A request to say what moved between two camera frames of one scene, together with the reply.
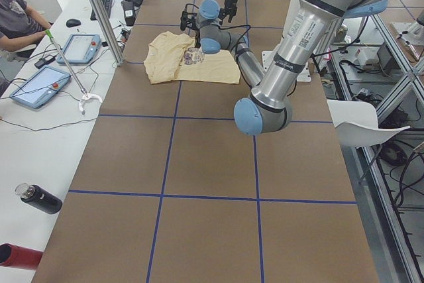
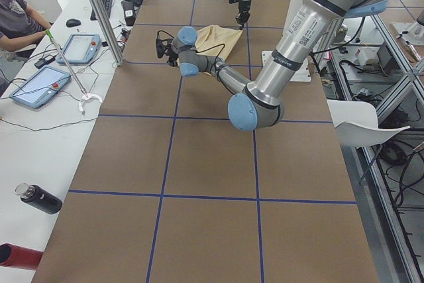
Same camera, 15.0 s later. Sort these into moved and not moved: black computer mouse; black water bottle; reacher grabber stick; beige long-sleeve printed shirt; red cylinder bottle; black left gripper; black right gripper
Moved: beige long-sleeve printed shirt; black right gripper; black left gripper
Not moved: black computer mouse; reacher grabber stick; black water bottle; red cylinder bottle
